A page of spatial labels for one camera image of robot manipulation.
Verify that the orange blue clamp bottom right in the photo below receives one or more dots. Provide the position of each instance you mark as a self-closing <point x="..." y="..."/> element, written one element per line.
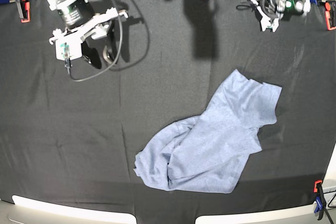
<point x="320" y="200"/>

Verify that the light blue t-shirt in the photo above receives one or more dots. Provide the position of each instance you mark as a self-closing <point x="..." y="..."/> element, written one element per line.
<point x="207" y="153"/>

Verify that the orange clamp top right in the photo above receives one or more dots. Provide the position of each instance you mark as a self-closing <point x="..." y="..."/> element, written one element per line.
<point x="330" y="14"/>

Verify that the orange clamp top left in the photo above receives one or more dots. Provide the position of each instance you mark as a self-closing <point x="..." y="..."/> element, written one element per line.
<point x="23" y="7"/>

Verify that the black table cloth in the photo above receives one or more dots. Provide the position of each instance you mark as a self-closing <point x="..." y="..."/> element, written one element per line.
<point x="74" y="144"/>

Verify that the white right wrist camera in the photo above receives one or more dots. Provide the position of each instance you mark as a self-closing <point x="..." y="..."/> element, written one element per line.
<point x="68" y="47"/>

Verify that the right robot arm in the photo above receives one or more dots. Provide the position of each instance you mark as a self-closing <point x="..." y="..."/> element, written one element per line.
<point x="75" y="13"/>

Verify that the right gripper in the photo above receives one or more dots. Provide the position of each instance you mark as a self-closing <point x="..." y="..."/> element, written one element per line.
<point x="94" y="27"/>

